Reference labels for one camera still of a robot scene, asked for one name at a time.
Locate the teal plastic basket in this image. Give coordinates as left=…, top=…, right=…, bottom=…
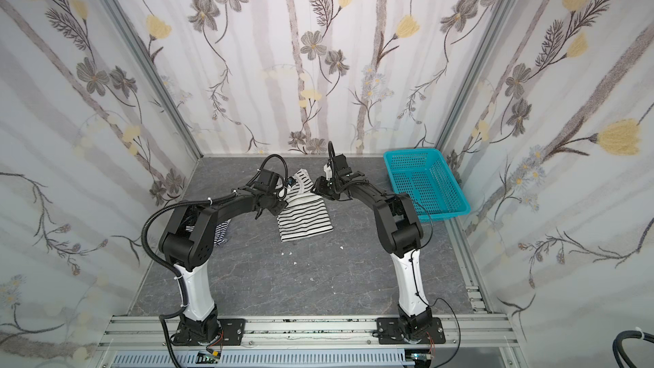
left=383, top=148, right=471, bottom=223

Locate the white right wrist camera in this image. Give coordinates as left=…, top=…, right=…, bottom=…
left=324, top=163, right=333, bottom=181

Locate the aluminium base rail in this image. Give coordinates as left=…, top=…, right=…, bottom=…
left=98, top=315, right=519, bottom=351

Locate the aluminium corner post right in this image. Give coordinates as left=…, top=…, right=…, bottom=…
left=435, top=0, right=517, bottom=153

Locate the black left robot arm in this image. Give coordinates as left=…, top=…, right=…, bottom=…
left=158, top=169, right=289, bottom=346

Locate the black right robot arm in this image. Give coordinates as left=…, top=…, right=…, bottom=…
left=312, top=154, right=433, bottom=342

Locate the black cable bundle corner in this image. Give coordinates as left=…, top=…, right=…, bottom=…
left=611, top=327, right=653, bottom=368

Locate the aluminium corner post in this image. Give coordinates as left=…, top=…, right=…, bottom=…
left=435, top=0, right=517, bottom=153
left=99, top=0, right=204, bottom=160

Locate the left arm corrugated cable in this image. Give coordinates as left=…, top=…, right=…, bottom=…
left=140, top=193, right=241, bottom=368

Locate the white vented cable duct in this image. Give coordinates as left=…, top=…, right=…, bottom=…
left=109, top=349, right=415, bottom=368

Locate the black striped tank top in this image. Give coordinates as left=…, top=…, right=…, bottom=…
left=277, top=169, right=334, bottom=242

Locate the aluminium corner post left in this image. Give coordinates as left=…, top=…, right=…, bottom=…
left=99, top=0, right=204, bottom=160

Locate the blue striped tank top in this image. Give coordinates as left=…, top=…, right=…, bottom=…
left=182, top=219, right=230, bottom=248

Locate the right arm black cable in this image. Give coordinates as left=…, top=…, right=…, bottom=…
left=410, top=198, right=462, bottom=368

